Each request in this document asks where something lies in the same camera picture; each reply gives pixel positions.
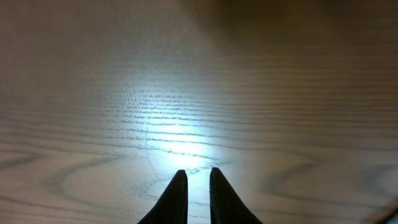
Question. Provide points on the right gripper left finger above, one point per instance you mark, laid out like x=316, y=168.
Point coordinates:
x=172, y=206

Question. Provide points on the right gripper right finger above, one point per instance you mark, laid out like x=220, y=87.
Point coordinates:
x=225, y=205

